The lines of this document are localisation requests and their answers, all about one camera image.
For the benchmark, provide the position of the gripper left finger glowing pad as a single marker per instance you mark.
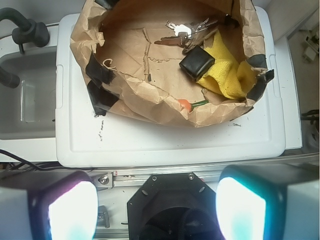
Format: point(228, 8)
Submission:
point(47, 205)

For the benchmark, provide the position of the black faucet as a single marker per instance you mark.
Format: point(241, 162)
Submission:
point(27, 31)

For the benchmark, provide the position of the small orange chili pepper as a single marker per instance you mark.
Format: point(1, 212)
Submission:
point(190, 106)

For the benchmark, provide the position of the yellow cloth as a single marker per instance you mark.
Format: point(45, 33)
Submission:
point(227, 76)

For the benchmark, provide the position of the black square pad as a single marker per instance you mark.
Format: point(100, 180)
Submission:
point(196, 63)

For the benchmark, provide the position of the silver key bunch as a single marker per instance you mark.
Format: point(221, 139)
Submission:
point(186, 36)

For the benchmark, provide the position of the black octagonal mount plate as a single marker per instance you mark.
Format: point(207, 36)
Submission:
point(177, 206)

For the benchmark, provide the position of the brown paper bag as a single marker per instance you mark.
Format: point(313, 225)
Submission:
point(125, 73)

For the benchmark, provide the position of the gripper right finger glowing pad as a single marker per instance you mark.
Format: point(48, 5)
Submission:
point(278, 201)

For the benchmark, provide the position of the white plastic cooler lid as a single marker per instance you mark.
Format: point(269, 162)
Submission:
point(84, 140)

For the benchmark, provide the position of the grey sink basin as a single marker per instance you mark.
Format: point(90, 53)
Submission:
point(28, 111)

